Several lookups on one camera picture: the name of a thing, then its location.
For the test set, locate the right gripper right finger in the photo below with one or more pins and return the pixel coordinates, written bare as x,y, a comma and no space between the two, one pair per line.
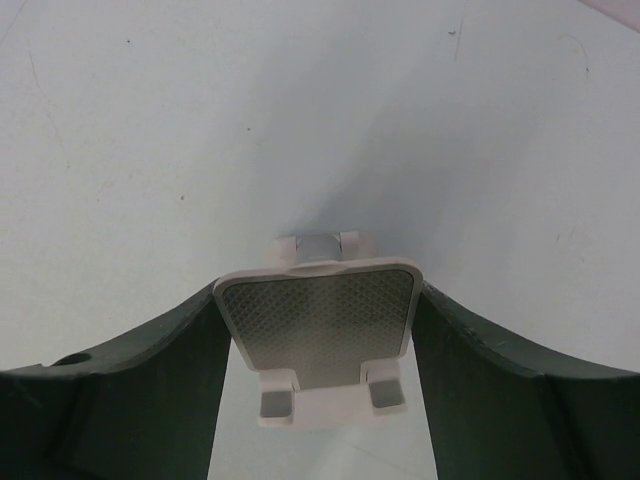
500,406

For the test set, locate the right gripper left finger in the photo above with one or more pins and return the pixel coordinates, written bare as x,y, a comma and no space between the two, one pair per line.
143,405

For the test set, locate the white phone stand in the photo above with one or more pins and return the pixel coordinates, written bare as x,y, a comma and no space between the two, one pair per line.
324,327

